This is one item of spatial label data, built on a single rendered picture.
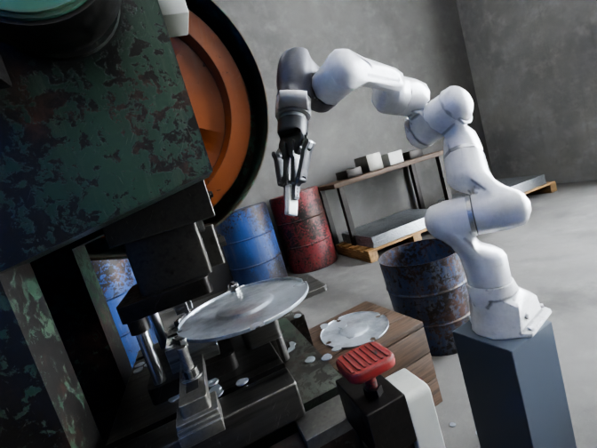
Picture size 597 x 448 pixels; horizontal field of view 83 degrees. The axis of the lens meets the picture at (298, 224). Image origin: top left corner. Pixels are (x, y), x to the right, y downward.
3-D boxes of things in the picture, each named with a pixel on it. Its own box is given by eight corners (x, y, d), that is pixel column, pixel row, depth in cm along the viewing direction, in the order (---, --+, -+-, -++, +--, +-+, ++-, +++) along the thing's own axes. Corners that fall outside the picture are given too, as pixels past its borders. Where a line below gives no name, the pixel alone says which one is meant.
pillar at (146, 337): (166, 376, 62) (140, 306, 60) (166, 381, 60) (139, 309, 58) (155, 381, 61) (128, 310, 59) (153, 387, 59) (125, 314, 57)
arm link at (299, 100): (293, 112, 89) (292, 132, 88) (257, 93, 81) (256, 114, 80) (330, 95, 81) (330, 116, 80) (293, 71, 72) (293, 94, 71)
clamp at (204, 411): (215, 374, 63) (198, 324, 62) (225, 429, 47) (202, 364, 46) (183, 388, 61) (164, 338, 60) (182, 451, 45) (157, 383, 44)
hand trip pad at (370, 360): (386, 383, 50) (373, 337, 49) (411, 405, 44) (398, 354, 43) (346, 405, 48) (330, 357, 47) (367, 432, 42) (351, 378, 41)
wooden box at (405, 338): (383, 364, 169) (365, 300, 165) (443, 401, 134) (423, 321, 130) (315, 404, 154) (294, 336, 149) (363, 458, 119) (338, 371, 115)
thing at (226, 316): (175, 364, 55) (173, 359, 55) (179, 313, 82) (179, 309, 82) (330, 298, 63) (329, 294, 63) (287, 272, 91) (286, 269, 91)
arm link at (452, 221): (441, 277, 105) (423, 202, 102) (510, 270, 96) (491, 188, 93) (438, 292, 95) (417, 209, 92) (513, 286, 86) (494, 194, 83)
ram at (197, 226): (226, 254, 79) (185, 130, 75) (234, 264, 64) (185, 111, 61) (149, 281, 74) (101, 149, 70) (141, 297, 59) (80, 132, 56)
